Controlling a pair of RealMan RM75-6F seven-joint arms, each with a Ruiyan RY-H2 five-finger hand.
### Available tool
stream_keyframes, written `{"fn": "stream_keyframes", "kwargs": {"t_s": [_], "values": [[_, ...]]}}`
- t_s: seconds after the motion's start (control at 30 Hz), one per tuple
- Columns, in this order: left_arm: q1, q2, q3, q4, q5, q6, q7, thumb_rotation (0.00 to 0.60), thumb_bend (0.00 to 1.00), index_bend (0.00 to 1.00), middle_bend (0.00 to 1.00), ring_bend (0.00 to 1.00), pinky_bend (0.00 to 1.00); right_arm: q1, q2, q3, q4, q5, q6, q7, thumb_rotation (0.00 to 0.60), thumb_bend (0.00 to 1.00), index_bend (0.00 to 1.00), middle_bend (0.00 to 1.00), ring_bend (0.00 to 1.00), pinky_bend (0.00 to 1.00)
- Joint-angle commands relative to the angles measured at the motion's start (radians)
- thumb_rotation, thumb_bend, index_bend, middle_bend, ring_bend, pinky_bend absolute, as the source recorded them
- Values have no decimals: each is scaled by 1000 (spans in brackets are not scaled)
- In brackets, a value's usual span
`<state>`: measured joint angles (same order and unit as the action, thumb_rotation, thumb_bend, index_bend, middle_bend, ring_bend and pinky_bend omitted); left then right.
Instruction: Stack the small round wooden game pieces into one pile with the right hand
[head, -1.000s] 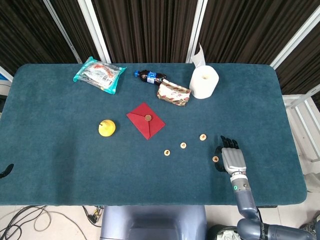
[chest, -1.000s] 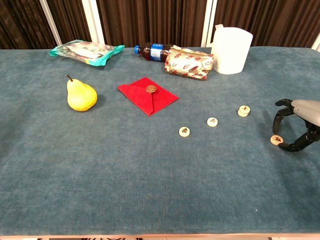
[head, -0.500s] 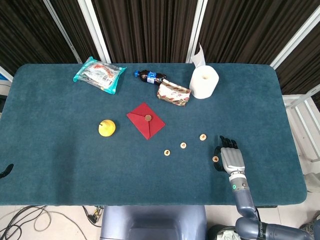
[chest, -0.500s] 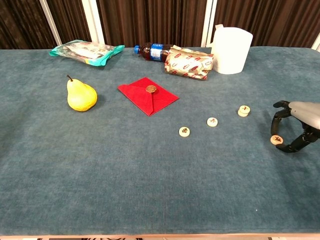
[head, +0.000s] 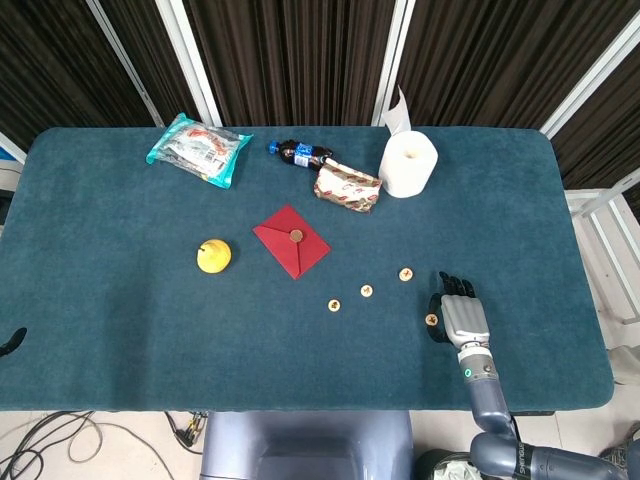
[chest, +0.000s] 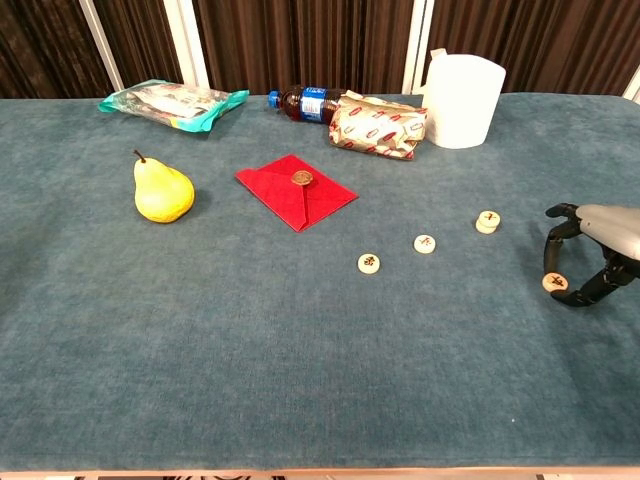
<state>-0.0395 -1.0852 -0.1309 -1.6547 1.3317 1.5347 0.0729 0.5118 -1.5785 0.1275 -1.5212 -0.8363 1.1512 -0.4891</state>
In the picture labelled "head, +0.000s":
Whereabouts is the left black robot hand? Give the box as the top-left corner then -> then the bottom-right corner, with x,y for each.
0,327 -> 28,358

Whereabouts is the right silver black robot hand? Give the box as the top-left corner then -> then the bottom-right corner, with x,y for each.
426,271 -> 492,349

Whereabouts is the teal blue table cloth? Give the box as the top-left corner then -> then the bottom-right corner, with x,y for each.
0,125 -> 615,412

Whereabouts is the black trash bin with bag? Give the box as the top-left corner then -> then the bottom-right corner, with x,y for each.
415,448 -> 476,480

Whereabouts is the white toilet paper roll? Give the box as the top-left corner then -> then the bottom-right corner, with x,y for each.
377,85 -> 440,200

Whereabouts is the beige red-printed paper wrapped package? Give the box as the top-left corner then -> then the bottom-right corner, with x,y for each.
313,157 -> 384,215

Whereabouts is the patterned sneaker shoe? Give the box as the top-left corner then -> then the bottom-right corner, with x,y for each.
599,423 -> 640,469

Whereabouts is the blue-grey robot torso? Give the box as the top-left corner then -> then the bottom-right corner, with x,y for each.
199,410 -> 415,480

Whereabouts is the red envelope with gold seal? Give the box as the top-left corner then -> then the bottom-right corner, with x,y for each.
252,203 -> 333,281

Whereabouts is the yellow pear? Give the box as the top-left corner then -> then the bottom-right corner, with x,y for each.
196,238 -> 233,275

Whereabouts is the small cola bottle blue cap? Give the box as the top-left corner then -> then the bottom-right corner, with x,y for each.
268,140 -> 335,173

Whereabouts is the teal clear snack bag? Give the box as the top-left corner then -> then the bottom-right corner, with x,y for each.
145,112 -> 254,191

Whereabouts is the dark pleated curtain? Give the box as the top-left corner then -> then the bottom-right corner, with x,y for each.
0,0 -> 640,191

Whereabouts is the black floor cable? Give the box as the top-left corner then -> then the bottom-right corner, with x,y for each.
0,410 -> 96,480

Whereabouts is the grey floor cable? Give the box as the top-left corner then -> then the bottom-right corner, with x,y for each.
49,410 -> 174,480

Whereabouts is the white metal frame rack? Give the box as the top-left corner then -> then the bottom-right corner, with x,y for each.
564,167 -> 640,326

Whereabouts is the black plug with cable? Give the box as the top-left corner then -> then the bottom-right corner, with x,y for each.
163,410 -> 206,456

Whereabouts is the white partition post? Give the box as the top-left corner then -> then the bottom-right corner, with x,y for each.
154,0 -> 224,128
370,0 -> 417,128
539,13 -> 640,141
84,0 -> 166,127

